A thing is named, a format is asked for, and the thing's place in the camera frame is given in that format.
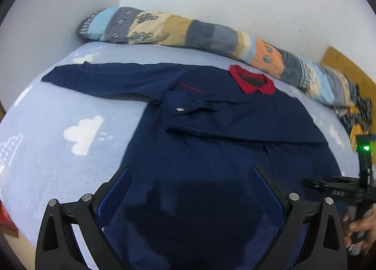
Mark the patchwork rolled quilt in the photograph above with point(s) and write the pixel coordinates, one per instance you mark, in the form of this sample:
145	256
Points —
176	30

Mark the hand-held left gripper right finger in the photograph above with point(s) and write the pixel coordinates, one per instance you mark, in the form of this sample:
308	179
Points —
264	195

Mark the light blue cloud bedsheet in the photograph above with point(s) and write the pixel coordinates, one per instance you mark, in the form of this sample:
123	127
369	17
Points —
55	117

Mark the red object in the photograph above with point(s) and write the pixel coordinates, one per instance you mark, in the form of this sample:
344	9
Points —
5	217

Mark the person's right hand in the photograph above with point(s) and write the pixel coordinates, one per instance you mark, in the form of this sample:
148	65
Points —
359	229

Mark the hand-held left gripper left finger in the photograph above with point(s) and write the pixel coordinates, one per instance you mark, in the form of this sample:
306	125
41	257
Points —
115	198

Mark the colourful patterned cloth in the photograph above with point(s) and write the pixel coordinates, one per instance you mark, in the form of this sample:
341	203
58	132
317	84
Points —
357	118

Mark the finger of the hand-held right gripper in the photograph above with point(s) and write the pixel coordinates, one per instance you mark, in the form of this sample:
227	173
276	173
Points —
332	186

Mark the navy jacket with red collar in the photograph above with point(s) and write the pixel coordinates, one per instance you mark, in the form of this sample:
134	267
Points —
205	152

